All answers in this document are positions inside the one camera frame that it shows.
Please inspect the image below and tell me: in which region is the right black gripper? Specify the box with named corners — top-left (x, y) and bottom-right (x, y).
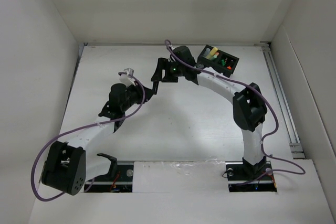
top-left (151, 57), bottom-right (185, 83)

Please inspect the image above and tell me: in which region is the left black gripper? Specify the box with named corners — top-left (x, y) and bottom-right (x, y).
top-left (121, 80), bottom-right (154, 112)

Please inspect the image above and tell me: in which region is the blue pastel highlighter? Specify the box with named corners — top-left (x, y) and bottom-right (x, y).
top-left (204, 48), bottom-right (211, 57)

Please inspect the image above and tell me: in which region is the yellow pastel highlighter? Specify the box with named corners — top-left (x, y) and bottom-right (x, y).
top-left (206, 47), bottom-right (218, 59)

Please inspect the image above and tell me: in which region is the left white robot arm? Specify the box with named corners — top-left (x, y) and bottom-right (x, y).
top-left (41, 81), bottom-right (159, 195)

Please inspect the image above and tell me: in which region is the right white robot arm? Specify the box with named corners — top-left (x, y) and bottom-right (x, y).
top-left (151, 44), bottom-right (267, 179)

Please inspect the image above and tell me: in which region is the black two-compartment organizer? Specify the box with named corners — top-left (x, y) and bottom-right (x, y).
top-left (196, 45), bottom-right (239, 78)

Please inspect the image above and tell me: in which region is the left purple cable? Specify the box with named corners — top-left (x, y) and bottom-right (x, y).
top-left (30, 70), bottom-right (146, 202)

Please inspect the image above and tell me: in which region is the purple cable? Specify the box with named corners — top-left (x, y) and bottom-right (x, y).
top-left (164, 39), bottom-right (307, 186)
top-left (30, 70), bottom-right (146, 202)

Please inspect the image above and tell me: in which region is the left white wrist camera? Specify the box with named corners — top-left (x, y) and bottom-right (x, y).
top-left (118, 68), bottom-right (135, 87)

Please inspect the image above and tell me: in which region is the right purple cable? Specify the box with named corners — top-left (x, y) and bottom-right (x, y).
top-left (164, 39), bottom-right (307, 186)

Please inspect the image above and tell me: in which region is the aluminium side rail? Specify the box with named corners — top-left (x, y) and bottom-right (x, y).
top-left (261, 43), bottom-right (306, 159)

